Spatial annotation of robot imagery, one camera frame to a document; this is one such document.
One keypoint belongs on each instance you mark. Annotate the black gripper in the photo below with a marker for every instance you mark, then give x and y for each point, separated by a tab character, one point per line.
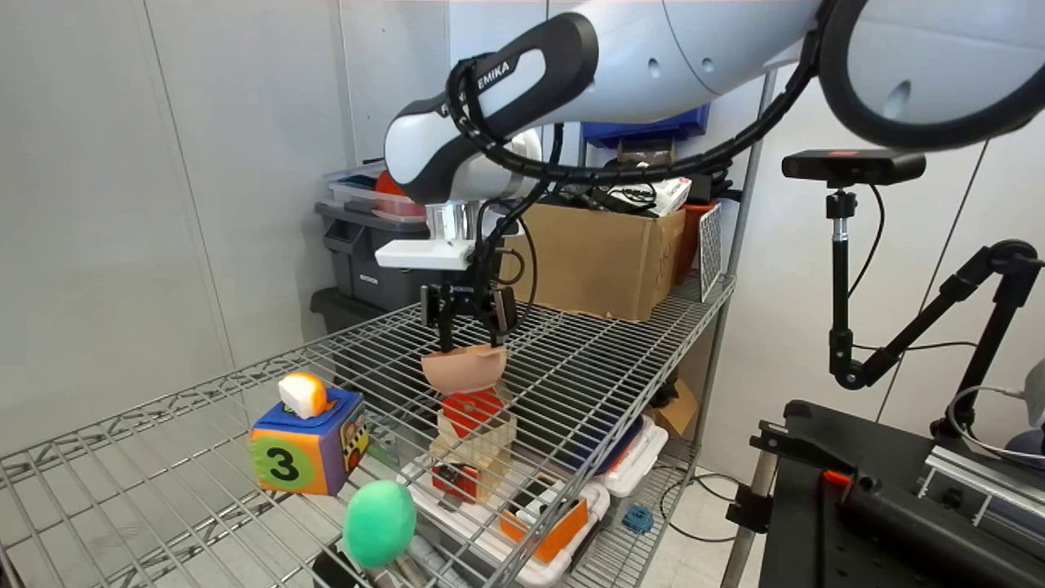
471	291

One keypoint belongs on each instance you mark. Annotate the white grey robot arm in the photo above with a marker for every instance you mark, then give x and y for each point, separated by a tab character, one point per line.
896	72

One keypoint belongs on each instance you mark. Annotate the pink plastic bowl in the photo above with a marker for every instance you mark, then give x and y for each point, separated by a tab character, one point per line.
466	372

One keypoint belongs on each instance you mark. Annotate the red white wooden toy stack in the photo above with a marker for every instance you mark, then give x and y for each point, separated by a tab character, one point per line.
471	447

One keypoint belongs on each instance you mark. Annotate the cardboard box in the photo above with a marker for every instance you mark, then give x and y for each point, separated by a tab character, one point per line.
602	262

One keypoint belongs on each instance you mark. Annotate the grey storage bin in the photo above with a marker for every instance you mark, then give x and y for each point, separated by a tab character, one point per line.
361	213

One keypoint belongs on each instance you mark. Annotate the orange white toy on cube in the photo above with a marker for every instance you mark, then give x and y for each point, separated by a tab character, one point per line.
306	392

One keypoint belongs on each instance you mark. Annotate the colourful number cube toy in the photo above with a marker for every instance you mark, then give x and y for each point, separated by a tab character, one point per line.
307	457

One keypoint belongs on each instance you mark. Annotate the green ball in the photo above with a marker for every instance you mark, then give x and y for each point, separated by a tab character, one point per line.
381	524

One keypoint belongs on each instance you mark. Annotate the white orange tray below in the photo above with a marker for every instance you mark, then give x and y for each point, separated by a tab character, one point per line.
531	508

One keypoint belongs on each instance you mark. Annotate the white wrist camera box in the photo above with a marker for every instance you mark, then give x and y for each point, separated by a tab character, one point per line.
421	255

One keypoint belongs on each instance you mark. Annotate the metal wire shelf rack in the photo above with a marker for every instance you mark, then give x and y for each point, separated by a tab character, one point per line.
163	498

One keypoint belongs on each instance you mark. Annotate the black camera on stand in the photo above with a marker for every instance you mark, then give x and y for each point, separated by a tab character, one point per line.
843	168

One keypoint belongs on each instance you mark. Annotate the black cart frame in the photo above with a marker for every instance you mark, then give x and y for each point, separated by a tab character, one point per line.
859	503

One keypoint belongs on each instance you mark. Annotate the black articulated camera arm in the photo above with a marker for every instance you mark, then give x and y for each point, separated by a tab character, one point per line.
1014	262

